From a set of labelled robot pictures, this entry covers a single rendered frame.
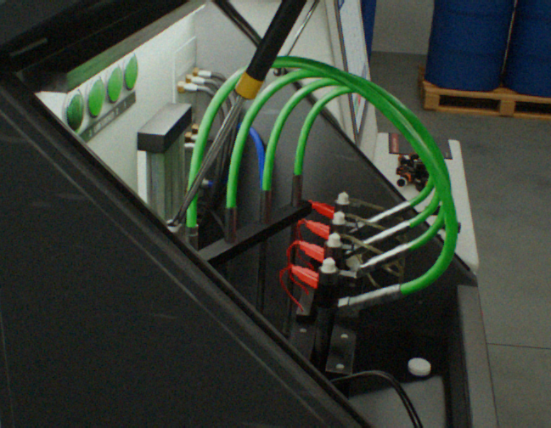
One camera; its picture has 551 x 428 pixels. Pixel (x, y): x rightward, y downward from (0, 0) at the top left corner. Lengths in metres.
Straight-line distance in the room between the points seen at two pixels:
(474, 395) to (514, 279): 2.40
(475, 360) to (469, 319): 0.12
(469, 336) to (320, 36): 0.56
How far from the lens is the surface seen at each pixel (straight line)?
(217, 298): 0.71
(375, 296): 0.94
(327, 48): 1.33
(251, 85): 0.64
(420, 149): 0.85
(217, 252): 1.14
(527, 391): 2.86
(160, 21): 1.03
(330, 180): 1.35
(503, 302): 3.34
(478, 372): 1.21
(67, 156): 0.70
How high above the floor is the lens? 1.64
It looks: 25 degrees down
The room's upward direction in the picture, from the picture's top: 3 degrees clockwise
